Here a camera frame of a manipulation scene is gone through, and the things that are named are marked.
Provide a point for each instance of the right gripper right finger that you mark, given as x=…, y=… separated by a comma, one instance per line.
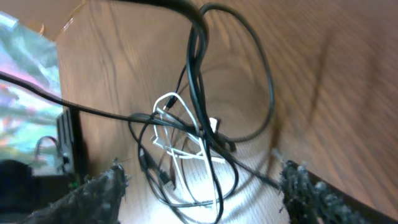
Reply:
x=309, y=199

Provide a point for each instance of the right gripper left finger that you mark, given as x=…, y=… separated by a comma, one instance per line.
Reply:
x=97, y=201

